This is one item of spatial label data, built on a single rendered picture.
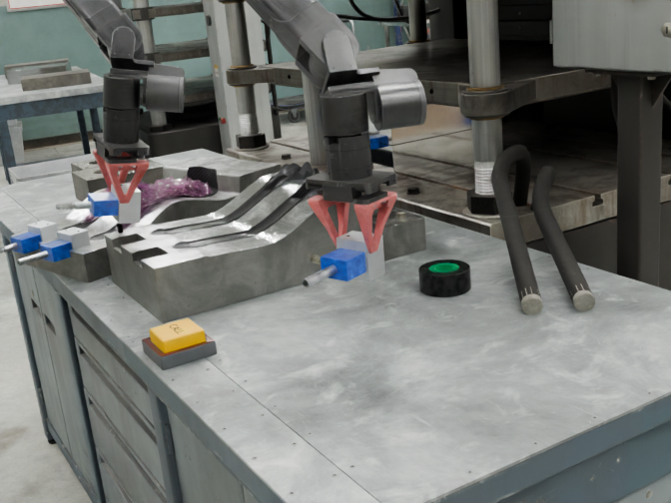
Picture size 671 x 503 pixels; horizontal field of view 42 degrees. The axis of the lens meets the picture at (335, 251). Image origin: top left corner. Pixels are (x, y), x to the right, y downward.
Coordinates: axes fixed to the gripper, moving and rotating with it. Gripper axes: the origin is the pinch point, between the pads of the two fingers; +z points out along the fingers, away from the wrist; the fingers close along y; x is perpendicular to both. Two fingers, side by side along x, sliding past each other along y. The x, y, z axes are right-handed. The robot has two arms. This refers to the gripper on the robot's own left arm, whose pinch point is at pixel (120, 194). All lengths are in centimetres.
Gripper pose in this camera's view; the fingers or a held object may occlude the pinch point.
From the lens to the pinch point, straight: 148.2
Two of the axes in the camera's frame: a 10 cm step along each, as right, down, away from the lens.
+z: -1.0, 9.4, 3.4
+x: -8.7, 0.9, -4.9
